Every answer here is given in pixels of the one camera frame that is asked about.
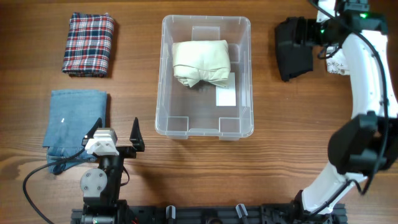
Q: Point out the clear plastic storage bin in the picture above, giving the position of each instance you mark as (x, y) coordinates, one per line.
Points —
(182, 111)

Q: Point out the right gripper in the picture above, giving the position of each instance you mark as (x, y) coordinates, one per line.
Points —
(309, 26)

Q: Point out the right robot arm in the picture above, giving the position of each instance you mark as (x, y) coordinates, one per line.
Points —
(368, 142)

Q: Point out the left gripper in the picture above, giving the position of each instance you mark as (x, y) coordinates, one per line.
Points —
(130, 152)

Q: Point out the red plaid shirt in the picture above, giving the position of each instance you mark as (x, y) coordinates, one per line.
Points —
(88, 46)

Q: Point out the cream white cloth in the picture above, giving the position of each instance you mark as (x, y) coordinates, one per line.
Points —
(207, 60)

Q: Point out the blue denim jeans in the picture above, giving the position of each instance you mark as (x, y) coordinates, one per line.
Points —
(72, 114)

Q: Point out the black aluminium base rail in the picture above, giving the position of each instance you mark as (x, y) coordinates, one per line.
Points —
(264, 214)

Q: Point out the white printed t-shirt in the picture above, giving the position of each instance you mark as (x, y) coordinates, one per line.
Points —
(337, 64)

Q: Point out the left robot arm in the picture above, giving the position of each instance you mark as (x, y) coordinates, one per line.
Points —
(101, 186)

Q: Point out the black garment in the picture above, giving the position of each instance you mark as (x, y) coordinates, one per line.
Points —
(294, 58)

